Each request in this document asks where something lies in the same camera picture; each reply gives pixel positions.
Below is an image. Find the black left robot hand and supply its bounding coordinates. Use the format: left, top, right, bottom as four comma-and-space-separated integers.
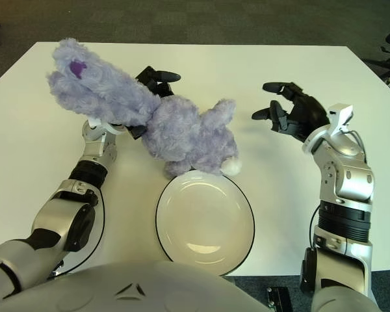
126, 66, 182, 140

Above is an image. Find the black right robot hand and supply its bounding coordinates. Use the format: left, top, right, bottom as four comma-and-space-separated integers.
252, 81, 332, 143

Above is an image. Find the purple plush bunny doll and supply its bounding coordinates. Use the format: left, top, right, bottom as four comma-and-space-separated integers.
45, 38, 242, 178

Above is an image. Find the white plate black rim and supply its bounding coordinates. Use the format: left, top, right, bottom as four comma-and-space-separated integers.
155, 172, 256, 277

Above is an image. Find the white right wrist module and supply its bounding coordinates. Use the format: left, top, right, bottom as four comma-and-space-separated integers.
328, 103, 354, 137

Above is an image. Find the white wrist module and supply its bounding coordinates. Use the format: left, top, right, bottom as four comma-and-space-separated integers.
87, 118, 124, 136
328, 103, 354, 137

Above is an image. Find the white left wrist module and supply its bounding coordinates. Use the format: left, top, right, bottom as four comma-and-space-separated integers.
87, 118, 124, 136

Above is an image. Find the grey robot torso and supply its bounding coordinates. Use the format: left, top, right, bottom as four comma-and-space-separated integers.
0, 261, 270, 312

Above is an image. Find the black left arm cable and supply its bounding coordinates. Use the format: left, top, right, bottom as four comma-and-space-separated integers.
51, 191, 105, 277

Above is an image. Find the black metal bracket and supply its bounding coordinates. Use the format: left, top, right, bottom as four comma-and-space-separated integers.
266, 286, 292, 312

